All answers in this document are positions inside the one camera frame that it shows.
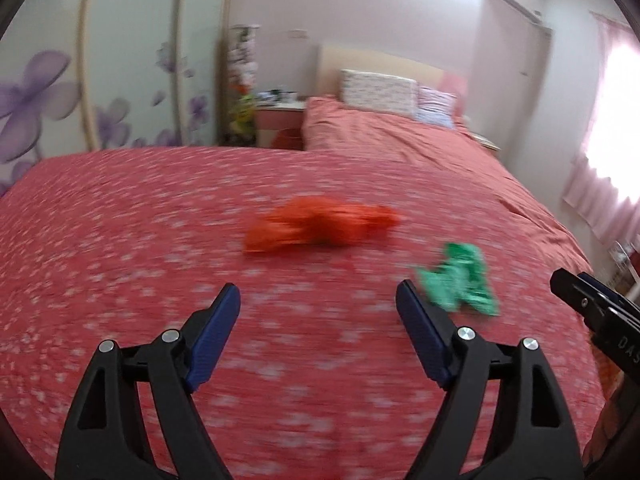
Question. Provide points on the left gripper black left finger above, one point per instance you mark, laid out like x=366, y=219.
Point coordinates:
x=133, y=414

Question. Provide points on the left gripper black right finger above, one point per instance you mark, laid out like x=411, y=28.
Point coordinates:
x=503, y=416

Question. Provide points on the small red trash bin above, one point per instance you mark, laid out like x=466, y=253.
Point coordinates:
x=288, y=139

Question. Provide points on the pink window curtain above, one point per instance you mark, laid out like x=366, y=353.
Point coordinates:
x=603, y=187

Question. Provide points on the green plastic bag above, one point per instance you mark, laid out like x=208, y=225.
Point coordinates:
x=460, y=279

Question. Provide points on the right nightstand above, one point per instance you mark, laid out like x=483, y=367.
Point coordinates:
x=488, y=145

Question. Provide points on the pink striped pillow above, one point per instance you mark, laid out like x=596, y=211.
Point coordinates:
x=436, y=107

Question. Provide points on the orange plastic bag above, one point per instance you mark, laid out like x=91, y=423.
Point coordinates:
x=318, y=221

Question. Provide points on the white floral pillow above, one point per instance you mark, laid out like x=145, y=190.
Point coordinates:
x=380, y=93

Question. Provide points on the hanging plush toy organizer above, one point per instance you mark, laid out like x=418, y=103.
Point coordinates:
x=242, y=68

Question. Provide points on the bed with salmon duvet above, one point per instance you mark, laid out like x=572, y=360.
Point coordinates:
x=331, y=125

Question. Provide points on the pink left nightstand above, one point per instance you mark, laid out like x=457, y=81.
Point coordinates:
x=271, y=119

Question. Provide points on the beige wooden headboard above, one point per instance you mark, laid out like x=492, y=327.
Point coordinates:
x=332, y=59

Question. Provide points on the floral sliding wardrobe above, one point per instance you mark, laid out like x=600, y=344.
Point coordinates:
x=89, y=75

